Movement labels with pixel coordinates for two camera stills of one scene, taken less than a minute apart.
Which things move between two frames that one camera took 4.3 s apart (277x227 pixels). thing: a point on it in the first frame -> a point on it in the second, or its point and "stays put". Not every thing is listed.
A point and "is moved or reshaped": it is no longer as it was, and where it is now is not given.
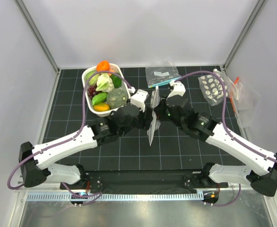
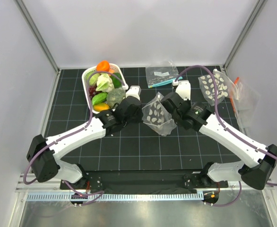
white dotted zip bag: [155, 100] is moved or reshaped
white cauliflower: [104, 83] stays put
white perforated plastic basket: [115, 68] stays put
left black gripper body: [141, 122] -> [136, 118]
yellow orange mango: [101, 107] stays put
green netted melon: [116, 97] stays put
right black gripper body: [163, 114] -> [176, 118]
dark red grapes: [91, 91] stays put
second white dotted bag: [212, 88] stays put
